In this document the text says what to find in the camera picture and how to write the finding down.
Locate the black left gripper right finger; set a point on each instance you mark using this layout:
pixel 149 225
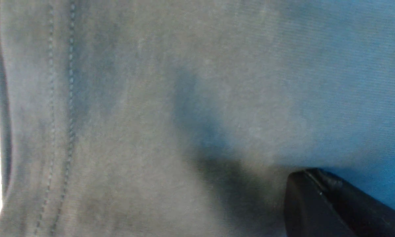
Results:
pixel 363 214

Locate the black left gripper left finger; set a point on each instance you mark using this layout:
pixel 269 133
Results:
pixel 307 213

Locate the gray long-sleeve top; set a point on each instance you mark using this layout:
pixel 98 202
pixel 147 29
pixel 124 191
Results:
pixel 184 118

